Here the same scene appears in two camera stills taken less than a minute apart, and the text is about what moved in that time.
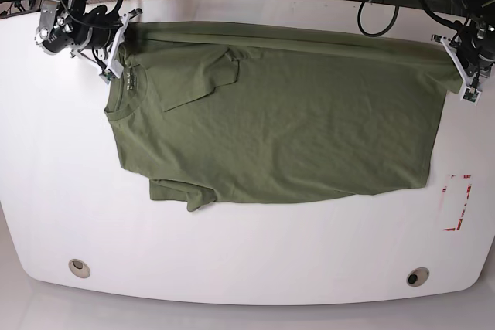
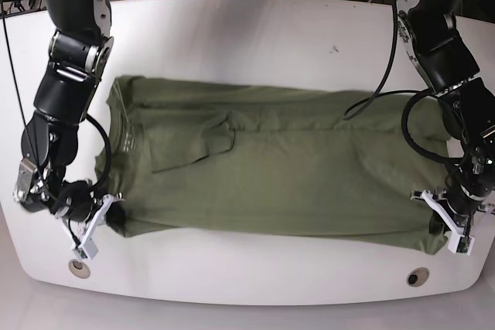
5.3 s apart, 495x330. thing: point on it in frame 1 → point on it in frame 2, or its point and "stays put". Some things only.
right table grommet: [418, 277] stays put
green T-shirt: [221, 112] → [363, 168]
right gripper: [100, 32] → [77, 202]
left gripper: [472, 49] → [456, 204]
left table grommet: [79, 268] stays put
